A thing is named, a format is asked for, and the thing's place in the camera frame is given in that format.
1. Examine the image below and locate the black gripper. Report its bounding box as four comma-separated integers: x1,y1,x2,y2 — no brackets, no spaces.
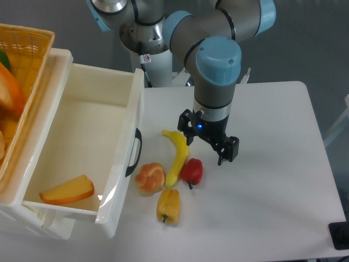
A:
177,109,239,166

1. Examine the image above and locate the white drawer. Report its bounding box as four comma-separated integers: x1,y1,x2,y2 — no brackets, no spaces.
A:
23,64,144,225

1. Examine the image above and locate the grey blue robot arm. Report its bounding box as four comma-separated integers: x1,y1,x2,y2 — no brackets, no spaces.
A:
87,1,276,162

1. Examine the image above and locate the white drawer cabinet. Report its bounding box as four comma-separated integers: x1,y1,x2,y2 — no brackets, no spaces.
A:
1,48,75,240

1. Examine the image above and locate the yellow banana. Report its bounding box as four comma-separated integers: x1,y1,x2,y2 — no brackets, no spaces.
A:
161,130,189,188

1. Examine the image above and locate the red bell pepper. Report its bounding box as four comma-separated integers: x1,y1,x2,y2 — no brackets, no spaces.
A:
181,158,203,190

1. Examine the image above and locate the round braided bread roll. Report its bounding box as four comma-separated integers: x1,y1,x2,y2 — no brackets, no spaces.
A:
134,162,165,196

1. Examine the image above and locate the yellow bell pepper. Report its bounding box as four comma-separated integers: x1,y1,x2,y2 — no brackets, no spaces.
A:
157,188,180,224

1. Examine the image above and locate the orange cake slice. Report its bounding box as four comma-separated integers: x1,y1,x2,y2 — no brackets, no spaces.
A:
39,175,95,205

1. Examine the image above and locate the black device at table edge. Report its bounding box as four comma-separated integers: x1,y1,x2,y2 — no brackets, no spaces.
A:
328,222,348,250

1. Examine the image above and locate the yellow wicker basket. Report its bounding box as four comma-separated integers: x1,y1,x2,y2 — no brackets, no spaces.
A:
1,24,55,188

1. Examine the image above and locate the green vegetable in basket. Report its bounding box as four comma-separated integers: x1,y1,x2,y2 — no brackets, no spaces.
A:
0,50,10,71

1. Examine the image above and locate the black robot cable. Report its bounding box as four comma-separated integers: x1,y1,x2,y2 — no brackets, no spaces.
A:
138,40,154,88

